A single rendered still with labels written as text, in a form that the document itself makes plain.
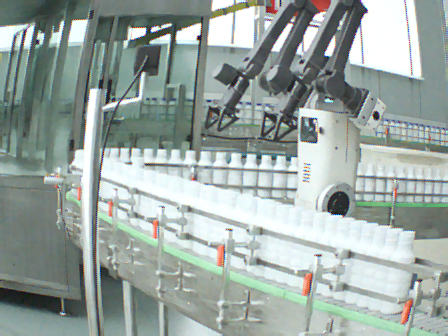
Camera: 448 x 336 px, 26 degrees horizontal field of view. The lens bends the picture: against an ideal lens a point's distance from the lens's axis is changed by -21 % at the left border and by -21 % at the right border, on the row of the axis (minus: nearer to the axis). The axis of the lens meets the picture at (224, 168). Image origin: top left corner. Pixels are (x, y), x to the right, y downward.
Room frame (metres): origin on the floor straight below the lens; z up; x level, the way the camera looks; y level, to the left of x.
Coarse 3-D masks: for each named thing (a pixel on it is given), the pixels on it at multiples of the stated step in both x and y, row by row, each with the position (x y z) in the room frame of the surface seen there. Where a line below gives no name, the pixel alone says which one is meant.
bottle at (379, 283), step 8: (392, 232) 1.95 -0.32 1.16; (392, 240) 1.95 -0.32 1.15; (384, 248) 1.96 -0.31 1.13; (392, 248) 1.94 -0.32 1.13; (384, 256) 1.94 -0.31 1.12; (376, 272) 1.96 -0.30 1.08; (384, 272) 1.94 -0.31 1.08; (376, 280) 1.95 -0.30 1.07; (384, 280) 1.94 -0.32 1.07; (376, 288) 1.95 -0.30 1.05; (384, 288) 1.94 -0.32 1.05; (376, 304) 1.94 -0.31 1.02
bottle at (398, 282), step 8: (400, 232) 1.90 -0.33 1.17; (408, 232) 1.92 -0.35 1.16; (400, 240) 1.90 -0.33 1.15; (408, 240) 1.89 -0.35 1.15; (400, 248) 1.90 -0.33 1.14; (408, 248) 1.89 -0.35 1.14; (392, 256) 1.90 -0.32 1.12; (400, 256) 1.88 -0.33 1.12; (408, 256) 1.88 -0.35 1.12; (392, 272) 1.89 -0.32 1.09; (400, 272) 1.88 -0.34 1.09; (408, 272) 1.88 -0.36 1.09; (392, 280) 1.89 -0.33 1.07; (400, 280) 1.88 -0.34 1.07; (408, 280) 1.88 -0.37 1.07; (392, 288) 1.88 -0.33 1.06; (400, 288) 1.88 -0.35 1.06; (408, 288) 1.89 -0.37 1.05; (392, 296) 1.88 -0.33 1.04; (400, 296) 1.88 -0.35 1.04; (384, 304) 1.89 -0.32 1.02; (392, 304) 1.88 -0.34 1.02; (384, 312) 1.89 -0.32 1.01; (392, 312) 1.88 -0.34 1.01; (400, 312) 1.89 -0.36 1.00
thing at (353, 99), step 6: (348, 90) 3.69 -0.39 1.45; (354, 90) 3.70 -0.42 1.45; (360, 90) 3.74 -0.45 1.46; (366, 90) 3.71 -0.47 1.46; (342, 96) 3.69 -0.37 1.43; (348, 96) 3.69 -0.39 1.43; (354, 96) 3.69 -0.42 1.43; (360, 96) 3.70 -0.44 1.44; (366, 96) 3.71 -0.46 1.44; (342, 102) 3.73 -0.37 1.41; (348, 102) 3.70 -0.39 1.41; (354, 102) 3.69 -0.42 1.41; (360, 102) 3.70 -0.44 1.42; (348, 108) 3.72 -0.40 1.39; (354, 108) 3.71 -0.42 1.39; (360, 108) 3.70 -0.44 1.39; (348, 114) 3.73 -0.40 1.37; (354, 114) 3.69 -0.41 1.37
